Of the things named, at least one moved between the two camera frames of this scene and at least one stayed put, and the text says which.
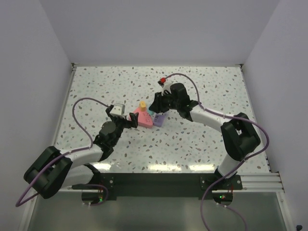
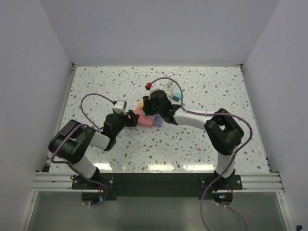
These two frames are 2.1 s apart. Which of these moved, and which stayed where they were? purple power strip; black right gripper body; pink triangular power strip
Moved: black right gripper body
Stayed: pink triangular power strip; purple power strip
